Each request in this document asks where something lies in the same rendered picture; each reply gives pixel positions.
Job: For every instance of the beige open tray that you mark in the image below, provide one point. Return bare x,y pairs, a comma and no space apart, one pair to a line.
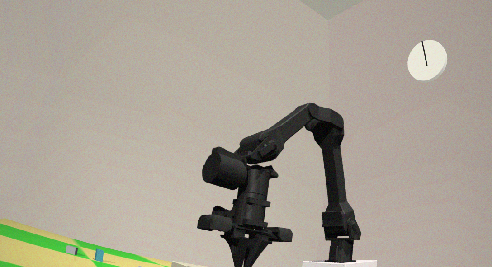
180,264

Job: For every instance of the teal rectangular block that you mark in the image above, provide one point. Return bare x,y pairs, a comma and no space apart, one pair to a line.
99,255

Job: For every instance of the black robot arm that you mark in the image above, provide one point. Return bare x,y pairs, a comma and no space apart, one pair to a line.
230,170

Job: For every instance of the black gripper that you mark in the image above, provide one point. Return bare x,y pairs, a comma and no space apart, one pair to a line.
248,219

